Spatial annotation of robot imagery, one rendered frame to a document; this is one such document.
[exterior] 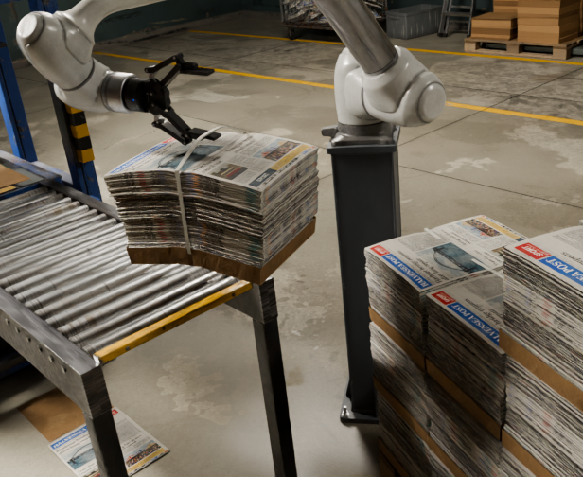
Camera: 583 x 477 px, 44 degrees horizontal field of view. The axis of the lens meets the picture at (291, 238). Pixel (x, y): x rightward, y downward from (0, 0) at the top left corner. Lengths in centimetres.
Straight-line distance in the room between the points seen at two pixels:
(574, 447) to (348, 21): 109
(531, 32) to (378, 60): 609
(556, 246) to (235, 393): 171
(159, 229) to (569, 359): 88
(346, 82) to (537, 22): 589
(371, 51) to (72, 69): 74
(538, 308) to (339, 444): 133
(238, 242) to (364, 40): 65
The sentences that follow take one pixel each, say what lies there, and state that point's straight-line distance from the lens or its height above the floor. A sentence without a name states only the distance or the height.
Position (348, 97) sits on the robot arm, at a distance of 212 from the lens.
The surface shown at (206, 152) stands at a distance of 162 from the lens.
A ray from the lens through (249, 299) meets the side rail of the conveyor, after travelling 190.
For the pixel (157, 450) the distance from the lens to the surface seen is 264.
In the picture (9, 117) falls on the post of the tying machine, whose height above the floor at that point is 92.
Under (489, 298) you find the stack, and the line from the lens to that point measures 166.
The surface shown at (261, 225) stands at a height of 108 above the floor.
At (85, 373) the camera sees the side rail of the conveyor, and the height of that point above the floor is 80.
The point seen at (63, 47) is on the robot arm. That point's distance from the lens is 163.
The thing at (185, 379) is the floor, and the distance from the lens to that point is 296.
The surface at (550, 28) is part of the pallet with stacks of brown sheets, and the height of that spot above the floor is 29.
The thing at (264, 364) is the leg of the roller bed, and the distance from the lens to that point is 199.
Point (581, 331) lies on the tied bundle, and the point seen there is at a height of 98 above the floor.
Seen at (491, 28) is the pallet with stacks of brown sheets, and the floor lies 26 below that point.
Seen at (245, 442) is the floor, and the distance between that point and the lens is 260.
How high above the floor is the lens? 166
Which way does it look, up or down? 25 degrees down
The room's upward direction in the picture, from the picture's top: 6 degrees counter-clockwise
